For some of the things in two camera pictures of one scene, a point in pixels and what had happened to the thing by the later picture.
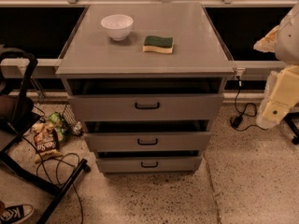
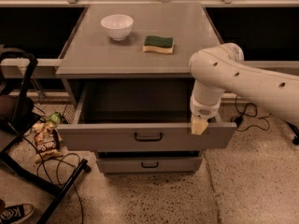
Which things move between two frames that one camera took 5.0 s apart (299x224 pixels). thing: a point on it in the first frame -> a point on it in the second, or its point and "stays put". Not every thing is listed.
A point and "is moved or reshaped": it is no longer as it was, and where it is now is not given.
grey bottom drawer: (149, 161) stays put
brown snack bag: (46, 141) stays put
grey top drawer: (149, 99) is moved or reshaped
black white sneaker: (16, 214) stays put
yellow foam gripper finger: (284, 96) -> (199, 125)
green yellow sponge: (152, 43) stays put
